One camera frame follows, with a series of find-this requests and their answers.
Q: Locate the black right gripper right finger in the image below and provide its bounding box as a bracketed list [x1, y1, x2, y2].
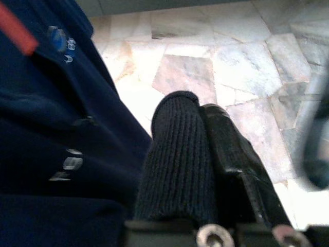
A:
[199, 103, 294, 227]

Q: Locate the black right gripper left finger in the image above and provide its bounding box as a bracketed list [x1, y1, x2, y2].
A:
[133, 90, 218, 223]

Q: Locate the navy shirt with red collar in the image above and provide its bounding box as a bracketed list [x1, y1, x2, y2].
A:
[0, 0, 152, 247]

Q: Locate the black television console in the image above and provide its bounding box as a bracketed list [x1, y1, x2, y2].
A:
[86, 0, 260, 17]

